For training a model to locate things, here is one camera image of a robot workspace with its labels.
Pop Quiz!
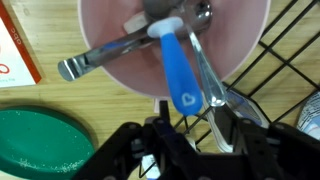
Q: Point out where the white box with orange border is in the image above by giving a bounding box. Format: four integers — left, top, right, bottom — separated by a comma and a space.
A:
0, 0, 43, 90

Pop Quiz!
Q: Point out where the small blue white box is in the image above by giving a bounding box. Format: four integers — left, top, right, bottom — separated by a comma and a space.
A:
137, 153, 163, 180

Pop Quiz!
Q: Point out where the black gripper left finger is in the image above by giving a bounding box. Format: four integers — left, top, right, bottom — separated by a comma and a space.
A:
71, 99, 204, 180

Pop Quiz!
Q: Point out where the pink bowl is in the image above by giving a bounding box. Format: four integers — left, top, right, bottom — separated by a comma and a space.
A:
77, 0, 272, 101

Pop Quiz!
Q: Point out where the blue white plastic bag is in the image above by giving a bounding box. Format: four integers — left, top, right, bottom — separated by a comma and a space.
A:
296, 99, 320, 141

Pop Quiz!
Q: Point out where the blue handled spoon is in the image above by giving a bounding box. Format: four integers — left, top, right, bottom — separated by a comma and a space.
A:
142, 0, 204, 117

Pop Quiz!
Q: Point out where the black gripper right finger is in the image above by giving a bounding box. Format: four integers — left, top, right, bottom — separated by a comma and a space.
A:
213, 103, 320, 180

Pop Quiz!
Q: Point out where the green plate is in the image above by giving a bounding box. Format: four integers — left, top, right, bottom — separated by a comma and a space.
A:
0, 105, 96, 180

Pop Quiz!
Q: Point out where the black wire rack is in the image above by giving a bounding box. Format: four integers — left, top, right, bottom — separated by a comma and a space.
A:
171, 0, 320, 156

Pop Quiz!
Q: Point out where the slim steel spoon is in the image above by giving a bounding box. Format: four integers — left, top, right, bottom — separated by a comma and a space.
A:
184, 0, 229, 108

